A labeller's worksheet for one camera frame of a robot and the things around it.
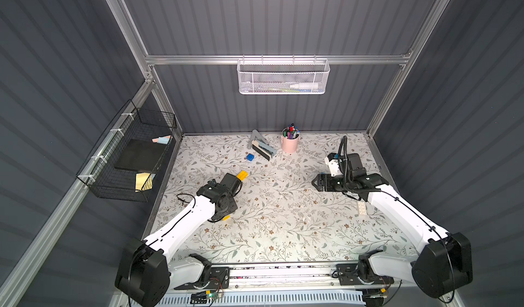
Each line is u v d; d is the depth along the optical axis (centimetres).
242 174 102
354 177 63
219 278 72
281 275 76
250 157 108
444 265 40
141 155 75
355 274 72
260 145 112
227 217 89
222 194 59
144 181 61
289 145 108
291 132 104
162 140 82
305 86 89
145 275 39
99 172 62
